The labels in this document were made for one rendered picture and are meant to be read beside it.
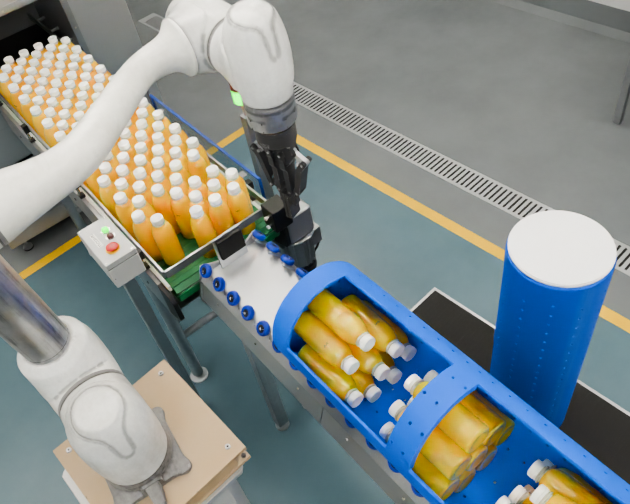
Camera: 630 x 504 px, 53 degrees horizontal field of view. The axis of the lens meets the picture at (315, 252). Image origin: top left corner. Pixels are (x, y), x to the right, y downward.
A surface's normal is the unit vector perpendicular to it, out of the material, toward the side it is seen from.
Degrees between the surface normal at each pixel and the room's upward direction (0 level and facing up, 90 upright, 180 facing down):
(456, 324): 0
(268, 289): 0
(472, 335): 0
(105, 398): 13
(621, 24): 76
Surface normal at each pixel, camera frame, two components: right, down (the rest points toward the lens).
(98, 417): -0.04, -0.55
